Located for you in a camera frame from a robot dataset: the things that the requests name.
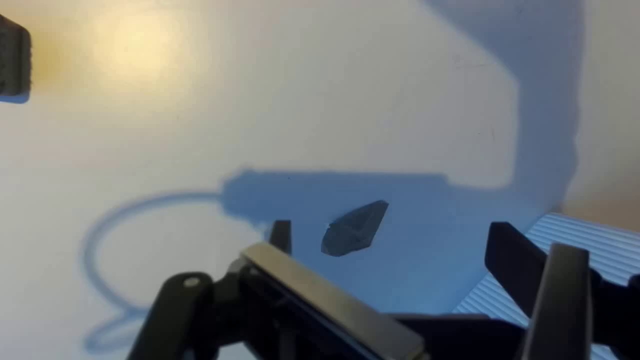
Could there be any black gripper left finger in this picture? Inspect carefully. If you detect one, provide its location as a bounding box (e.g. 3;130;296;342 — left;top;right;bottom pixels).
126;218;428;360

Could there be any small grey object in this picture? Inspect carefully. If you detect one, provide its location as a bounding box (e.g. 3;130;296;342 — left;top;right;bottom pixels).
320;197;389;257

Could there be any white plastic basket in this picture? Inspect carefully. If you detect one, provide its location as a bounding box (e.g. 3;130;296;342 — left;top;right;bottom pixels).
451;209;640;360

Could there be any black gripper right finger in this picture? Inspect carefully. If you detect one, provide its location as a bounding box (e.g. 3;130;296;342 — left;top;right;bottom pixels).
483;220;640;360

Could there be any black sponge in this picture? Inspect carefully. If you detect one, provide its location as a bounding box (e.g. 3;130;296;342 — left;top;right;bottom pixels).
0;11;33;106

